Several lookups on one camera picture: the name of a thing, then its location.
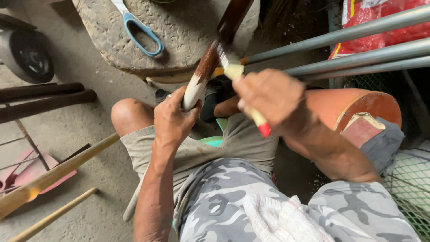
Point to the person's left hand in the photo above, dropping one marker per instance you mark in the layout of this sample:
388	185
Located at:
171	121

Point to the person's right hand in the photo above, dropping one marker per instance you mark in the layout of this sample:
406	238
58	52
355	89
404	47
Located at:
275	97

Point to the person's right fingers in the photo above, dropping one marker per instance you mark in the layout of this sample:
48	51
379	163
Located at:
244	94

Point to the partly brown-painted wooden stick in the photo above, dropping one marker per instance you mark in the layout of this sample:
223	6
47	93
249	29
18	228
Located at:
201	80

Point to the black sandal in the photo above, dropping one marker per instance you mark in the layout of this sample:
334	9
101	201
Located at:
215	97

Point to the person's beige shorts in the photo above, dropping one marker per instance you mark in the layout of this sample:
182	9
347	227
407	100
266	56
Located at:
242	141

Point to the round stone block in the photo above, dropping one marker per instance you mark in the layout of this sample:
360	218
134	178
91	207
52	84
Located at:
181	37

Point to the straw broom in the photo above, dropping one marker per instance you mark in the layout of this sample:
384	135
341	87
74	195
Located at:
278	15

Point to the person's camouflage shirt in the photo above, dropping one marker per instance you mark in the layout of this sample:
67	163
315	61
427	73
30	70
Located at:
235	201

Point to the grey metal pipe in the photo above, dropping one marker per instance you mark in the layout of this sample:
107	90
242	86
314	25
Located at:
369	55
376	69
336	35

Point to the orange stool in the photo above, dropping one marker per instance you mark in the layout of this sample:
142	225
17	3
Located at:
356	104

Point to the person's left knee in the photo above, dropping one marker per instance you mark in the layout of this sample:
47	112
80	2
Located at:
129	114

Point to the white rag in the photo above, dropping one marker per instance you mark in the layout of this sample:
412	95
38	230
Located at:
282	218

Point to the red plastic sack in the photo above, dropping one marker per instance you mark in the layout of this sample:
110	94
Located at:
373	16

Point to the grey cloth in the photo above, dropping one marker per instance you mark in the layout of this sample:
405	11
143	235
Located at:
386	148

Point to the pale wooden stick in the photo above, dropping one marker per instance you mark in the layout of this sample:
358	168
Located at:
131	205

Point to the dark brown painted stick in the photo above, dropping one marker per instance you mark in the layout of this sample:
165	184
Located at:
47	104
40	90

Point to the thick bare wooden stick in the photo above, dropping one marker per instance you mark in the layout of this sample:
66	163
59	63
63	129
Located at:
50	178

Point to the pink plastic dustpan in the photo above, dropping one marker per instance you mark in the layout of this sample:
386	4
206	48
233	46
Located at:
33	171

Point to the thin bare wooden stick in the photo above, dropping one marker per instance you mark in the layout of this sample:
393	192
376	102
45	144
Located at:
50	218

